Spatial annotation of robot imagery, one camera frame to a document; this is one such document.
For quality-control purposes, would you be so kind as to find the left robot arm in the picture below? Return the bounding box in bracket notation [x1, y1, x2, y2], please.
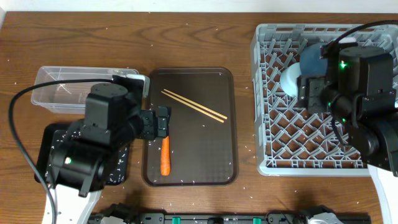
[42, 75, 169, 223]

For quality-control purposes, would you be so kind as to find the brown serving tray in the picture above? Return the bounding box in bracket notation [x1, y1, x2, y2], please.
[142, 68, 238, 187]

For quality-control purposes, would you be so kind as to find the blue plate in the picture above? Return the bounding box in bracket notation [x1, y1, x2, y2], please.
[300, 43, 328, 76]

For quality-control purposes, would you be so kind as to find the grey dishwasher rack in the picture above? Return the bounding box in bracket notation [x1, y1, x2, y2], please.
[251, 20, 397, 177]

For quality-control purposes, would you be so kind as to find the white rice pile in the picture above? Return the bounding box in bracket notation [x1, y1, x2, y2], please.
[40, 129, 129, 185]

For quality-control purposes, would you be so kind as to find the light blue bowl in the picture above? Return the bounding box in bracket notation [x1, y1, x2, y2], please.
[280, 62, 302, 97]

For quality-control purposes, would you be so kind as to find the black tray bin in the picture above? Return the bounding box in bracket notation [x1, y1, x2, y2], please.
[36, 123, 130, 185]

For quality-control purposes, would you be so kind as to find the wooden chopstick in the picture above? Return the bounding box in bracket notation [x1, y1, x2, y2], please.
[162, 89, 228, 121]
[161, 91, 224, 123]

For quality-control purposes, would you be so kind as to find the orange carrot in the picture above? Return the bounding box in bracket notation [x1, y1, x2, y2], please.
[160, 136, 171, 176]

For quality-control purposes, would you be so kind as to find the clear plastic bin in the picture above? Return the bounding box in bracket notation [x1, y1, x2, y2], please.
[31, 66, 150, 114]

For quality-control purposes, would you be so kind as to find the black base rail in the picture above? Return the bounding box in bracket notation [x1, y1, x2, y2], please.
[87, 204, 372, 224]

